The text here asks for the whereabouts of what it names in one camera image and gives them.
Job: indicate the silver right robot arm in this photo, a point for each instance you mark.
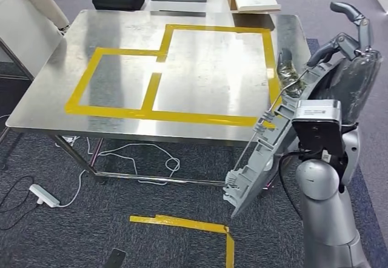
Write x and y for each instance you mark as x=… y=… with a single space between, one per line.
x=324 y=218

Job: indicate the black robot foot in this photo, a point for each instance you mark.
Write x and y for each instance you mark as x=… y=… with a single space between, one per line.
x=115 y=258

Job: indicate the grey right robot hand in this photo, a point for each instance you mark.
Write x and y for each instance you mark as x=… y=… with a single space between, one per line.
x=358 y=85

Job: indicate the silver plastic wheel cover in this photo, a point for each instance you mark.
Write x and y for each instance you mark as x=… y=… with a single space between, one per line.
x=272 y=149

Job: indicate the white table with black frame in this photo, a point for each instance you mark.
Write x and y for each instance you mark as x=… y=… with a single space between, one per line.
x=24 y=29

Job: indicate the white flat box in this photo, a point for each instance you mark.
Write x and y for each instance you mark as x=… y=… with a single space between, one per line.
x=257 y=1

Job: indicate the stainless steel workbench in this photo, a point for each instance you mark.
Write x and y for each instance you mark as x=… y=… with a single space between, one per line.
x=45 y=97

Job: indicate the white power strip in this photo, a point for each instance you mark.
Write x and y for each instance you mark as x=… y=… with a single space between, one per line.
x=45 y=196

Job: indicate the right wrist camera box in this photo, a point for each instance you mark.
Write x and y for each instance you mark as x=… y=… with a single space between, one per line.
x=318 y=133

